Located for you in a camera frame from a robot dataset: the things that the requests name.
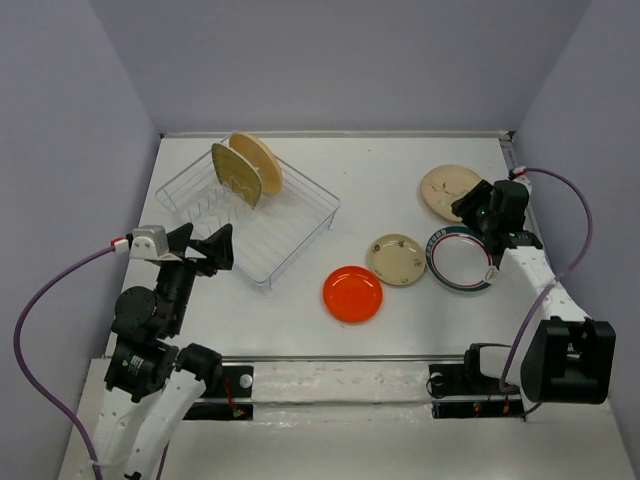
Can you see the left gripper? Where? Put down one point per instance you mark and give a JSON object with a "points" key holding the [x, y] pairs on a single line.
{"points": [[191, 256]]}

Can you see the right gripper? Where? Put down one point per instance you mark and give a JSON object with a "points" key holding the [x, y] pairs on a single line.
{"points": [[481, 206]]}

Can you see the beige floral plate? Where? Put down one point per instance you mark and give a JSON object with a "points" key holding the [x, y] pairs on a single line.
{"points": [[444, 185]]}

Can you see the white green-rimmed plate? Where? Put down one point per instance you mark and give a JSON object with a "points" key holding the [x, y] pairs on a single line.
{"points": [[457, 258]]}

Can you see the white wire dish rack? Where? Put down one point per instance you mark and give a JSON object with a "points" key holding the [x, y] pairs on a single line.
{"points": [[270, 232]]}

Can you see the woven bamboo tray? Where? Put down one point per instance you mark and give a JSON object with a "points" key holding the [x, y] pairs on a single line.
{"points": [[236, 173]]}

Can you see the tan round plate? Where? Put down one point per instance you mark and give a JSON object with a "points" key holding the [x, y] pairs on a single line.
{"points": [[260, 156]]}

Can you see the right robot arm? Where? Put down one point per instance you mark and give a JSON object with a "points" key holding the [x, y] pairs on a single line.
{"points": [[559, 354]]}

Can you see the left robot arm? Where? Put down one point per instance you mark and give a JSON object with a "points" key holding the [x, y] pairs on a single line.
{"points": [[149, 384]]}

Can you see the small cream plate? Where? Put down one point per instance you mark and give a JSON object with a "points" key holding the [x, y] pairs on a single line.
{"points": [[396, 259]]}

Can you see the orange plate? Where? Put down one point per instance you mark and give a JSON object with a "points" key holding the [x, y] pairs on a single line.
{"points": [[352, 294]]}

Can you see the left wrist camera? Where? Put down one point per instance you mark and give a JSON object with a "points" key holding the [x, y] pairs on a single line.
{"points": [[148, 242]]}

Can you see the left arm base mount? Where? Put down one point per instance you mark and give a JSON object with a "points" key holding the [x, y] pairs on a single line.
{"points": [[229, 400]]}

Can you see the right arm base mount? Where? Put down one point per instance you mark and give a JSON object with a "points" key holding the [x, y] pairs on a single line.
{"points": [[458, 394]]}

